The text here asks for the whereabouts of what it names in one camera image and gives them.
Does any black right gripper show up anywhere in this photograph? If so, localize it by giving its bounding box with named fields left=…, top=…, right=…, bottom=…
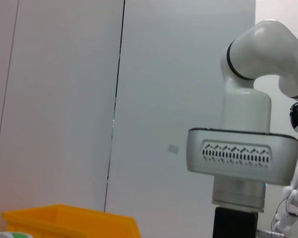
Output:
left=213, top=207, right=259, bottom=238

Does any clear green-label water bottle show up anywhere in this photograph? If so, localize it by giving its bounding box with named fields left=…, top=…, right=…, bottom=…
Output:
left=0, top=230, right=33, bottom=238

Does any yellow plastic bin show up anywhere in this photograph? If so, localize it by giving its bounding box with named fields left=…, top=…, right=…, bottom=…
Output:
left=1, top=203, right=142, bottom=238

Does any right gripper cable with connector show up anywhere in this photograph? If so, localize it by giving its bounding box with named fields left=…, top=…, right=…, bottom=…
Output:
left=257, top=229, right=286, bottom=238

